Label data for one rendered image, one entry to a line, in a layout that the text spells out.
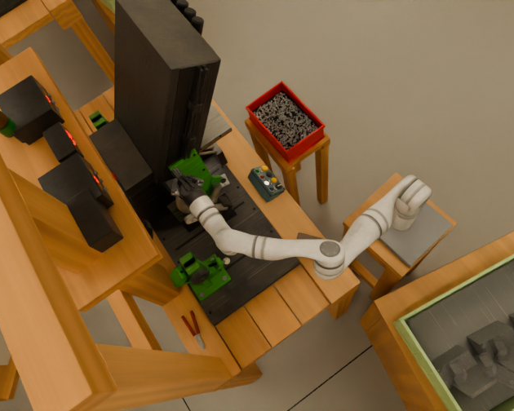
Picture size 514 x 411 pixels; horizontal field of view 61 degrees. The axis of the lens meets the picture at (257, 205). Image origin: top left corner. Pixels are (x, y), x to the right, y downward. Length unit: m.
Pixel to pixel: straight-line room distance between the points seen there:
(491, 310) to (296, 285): 0.72
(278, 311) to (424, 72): 2.12
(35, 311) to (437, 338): 1.40
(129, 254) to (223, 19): 2.76
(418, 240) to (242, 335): 0.78
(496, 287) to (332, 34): 2.24
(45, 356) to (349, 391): 2.02
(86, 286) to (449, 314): 1.28
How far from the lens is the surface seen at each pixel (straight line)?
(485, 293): 1.87
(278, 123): 2.01
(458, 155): 3.02
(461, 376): 1.69
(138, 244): 1.20
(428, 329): 1.80
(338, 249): 1.28
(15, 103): 1.50
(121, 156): 1.70
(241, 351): 1.75
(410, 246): 1.81
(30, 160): 1.47
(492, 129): 3.17
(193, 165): 1.60
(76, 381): 0.76
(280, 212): 1.81
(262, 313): 1.74
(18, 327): 0.82
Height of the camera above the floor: 2.60
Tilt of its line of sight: 68 degrees down
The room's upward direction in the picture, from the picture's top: 22 degrees counter-clockwise
